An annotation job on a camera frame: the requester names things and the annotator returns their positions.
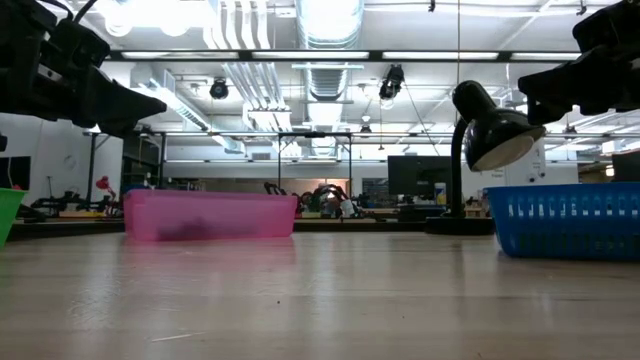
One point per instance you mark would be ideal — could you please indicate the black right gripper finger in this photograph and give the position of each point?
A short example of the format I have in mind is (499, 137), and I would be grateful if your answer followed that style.
(557, 82)
(540, 112)

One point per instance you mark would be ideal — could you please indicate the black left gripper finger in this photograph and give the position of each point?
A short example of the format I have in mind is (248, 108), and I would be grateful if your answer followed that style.
(120, 102)
(122, 129)

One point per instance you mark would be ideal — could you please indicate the pink translucent plastic bin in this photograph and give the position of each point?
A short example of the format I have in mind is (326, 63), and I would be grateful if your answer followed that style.
(225, 212)

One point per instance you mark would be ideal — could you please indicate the green plastic bin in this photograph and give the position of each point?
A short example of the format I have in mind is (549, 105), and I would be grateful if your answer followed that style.
(9, 215)

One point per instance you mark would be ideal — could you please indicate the black metal shelf rack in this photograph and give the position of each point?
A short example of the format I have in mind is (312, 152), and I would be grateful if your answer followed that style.
(142, 160)

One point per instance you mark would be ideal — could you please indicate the black gooseneck desk lamp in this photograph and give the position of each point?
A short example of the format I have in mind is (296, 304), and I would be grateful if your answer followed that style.
(495, 135)

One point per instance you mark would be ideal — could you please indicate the red desk lamp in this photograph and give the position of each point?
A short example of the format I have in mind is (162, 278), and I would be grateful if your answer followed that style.
(105, 184)

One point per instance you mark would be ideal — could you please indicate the black ceiling spotlight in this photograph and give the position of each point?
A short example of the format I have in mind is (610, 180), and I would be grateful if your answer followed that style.
(391, 82)
(218, 89)

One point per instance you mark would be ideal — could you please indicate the blue plastic slotted basket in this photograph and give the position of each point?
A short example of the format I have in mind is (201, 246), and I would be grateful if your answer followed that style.
(570, 225)

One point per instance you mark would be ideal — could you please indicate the small yellow blue bottle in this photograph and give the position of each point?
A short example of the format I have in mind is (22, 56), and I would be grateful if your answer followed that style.
(440, 194)

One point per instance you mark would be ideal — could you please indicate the black computer monitor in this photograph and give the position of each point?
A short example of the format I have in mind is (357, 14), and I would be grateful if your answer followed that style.
(417, 175)

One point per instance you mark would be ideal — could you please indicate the dark wall screen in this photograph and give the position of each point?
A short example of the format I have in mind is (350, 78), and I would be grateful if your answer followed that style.
(15, 173)

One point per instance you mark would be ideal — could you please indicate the black table border rail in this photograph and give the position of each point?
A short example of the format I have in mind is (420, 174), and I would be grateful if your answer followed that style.
(70, 229)

